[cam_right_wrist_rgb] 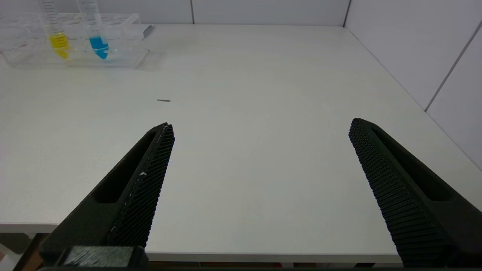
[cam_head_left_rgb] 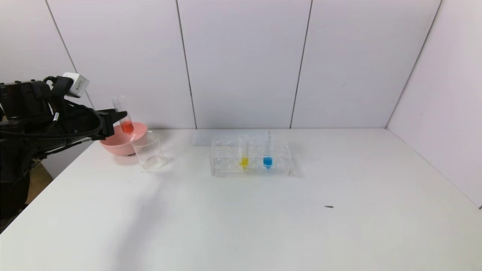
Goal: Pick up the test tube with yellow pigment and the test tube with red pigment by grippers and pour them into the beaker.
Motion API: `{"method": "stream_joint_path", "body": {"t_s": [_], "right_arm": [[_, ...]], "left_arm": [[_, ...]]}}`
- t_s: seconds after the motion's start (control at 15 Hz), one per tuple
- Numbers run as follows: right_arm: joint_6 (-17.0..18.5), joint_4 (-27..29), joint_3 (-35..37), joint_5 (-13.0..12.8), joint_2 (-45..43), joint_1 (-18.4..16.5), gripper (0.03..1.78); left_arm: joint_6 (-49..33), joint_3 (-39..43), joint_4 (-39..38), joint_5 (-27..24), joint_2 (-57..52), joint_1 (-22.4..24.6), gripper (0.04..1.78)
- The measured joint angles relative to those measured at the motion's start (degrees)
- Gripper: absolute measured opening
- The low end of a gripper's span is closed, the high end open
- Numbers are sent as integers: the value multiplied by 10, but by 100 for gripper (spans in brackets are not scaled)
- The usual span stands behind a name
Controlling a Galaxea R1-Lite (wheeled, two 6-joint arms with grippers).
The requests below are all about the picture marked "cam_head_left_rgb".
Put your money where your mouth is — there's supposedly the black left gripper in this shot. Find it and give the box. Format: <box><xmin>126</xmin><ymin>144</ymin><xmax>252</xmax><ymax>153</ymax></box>
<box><xmin>64</xmin><ymin>109</ymin><xmax>128</xmax><ymax>140</ymax></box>

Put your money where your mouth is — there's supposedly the test tube with red pigment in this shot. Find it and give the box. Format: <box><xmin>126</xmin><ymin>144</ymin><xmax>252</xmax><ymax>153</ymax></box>
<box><xmin>111</xmin><ymin>96</ymin><xmax>135</xmax><ymax>134</ymax></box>

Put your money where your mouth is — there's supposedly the clear glass beaker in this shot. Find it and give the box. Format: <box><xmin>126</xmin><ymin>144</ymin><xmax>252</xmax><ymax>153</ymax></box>
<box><xmin>130</xmin><ymin>131</ymin><xmax>166</xmax><ymax>173</ymax></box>

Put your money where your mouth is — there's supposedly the test tube with yellow pigment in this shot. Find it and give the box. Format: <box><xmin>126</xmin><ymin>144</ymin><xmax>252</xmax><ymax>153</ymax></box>
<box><xmin>237</xmin><ymin>134</ymin><xmax>250</xmax><ymax>169</ymax></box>

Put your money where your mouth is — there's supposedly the test tube with blue pigment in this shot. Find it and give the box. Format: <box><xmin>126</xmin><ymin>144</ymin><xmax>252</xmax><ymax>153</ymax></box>
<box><xmin>262</xmin><ymin>131</ymin><xmax>273</xmax><ymax>169</ymax></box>

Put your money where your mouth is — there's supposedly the clear acrylic test tube rack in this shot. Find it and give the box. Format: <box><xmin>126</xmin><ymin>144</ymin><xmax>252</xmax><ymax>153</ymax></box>
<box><xmin>209</xmin><ymin>138</ymin><xmax>291</xmax><ymax>177</ymax></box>

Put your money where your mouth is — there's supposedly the pink plastic bowl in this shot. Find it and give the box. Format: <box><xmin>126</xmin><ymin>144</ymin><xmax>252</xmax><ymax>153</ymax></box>
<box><xmin>100</xmin><ymin>122</ymin><xmax>148</xmax><ymax>157</ymax></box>

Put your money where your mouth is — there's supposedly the white paper sheet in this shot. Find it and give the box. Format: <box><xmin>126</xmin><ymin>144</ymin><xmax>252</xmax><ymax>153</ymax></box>
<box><xmin>192</xmin><ymin>130</ymin><xmax>270</xmax><ymax>147</ymax></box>

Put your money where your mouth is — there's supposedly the thin black camera cable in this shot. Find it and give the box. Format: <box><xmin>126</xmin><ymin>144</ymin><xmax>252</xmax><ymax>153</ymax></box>
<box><xmin>43</xmin><ymin>75</ymin><xmax>105</xmax><ymax>139</ymax></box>

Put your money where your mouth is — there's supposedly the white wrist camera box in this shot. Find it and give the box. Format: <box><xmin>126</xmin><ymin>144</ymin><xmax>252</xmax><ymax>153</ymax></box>
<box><xmin>62</xmin><ymin>72</ymin><xmax>90</xmax><ymax>99</ymax></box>

